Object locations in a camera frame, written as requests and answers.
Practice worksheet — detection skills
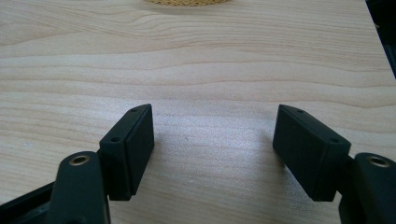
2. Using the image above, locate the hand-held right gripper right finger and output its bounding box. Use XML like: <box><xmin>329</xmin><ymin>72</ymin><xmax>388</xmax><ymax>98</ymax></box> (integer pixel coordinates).
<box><xmin>272</xmin><ymin>104</ymin><xmax>352</xmax><ymax>203</ymax></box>

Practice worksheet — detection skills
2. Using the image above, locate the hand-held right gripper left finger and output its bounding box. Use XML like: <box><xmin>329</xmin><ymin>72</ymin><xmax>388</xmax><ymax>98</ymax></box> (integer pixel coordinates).
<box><xmin>98</xmin><ymin>104</ymin><xmax>155</xmax><ymax>202</ymax></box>

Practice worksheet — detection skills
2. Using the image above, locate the yellow woven basket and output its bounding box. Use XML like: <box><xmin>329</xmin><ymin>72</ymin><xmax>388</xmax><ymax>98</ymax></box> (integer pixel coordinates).
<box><xmin>143</xmin><ymin>0</ymin><xmax>233</xmax><ymax>7</ymax></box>

